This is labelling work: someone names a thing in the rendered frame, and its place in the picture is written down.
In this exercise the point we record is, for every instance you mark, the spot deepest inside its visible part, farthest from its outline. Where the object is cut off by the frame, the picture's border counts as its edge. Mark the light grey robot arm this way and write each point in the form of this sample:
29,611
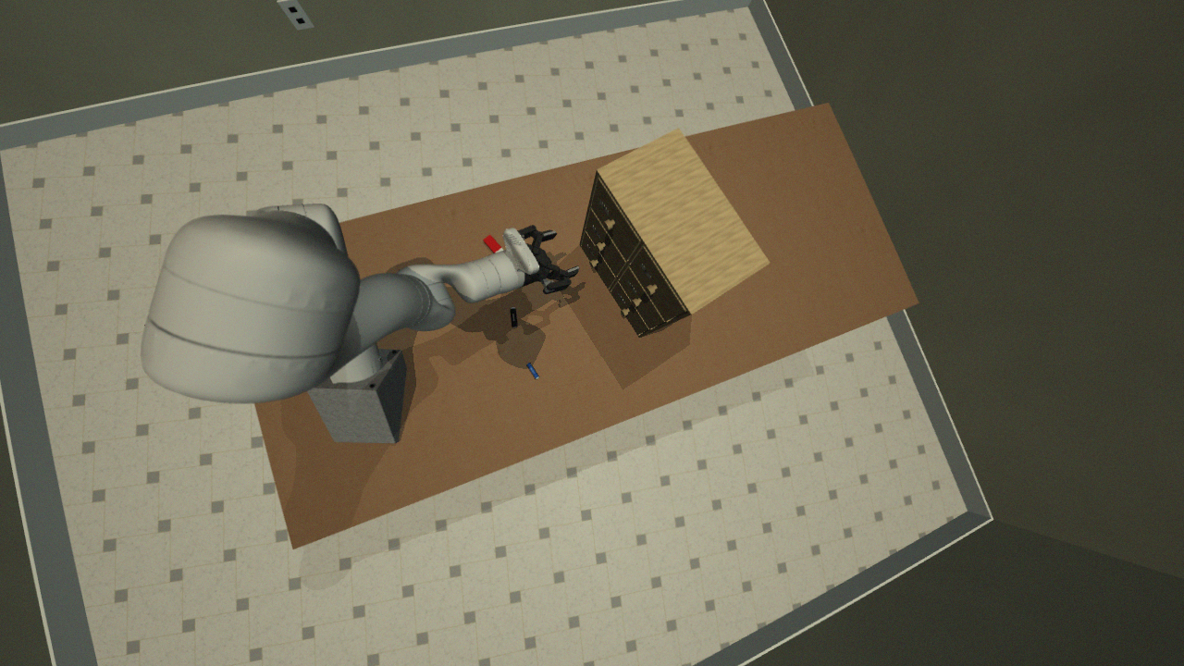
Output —
252,310

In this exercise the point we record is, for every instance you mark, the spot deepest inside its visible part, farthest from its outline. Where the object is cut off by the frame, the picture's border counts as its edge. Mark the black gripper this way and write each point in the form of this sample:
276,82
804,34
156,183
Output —
546,265

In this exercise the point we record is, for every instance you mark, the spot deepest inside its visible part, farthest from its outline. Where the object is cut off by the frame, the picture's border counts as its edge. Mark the small wooden chest of drawers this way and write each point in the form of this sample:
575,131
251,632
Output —
682,217

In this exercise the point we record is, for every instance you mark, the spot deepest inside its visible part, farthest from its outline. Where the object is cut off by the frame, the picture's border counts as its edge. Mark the brown wooden drawer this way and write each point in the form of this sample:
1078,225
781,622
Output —
640,299
617,224
600,264
628,309
604,243
656,285

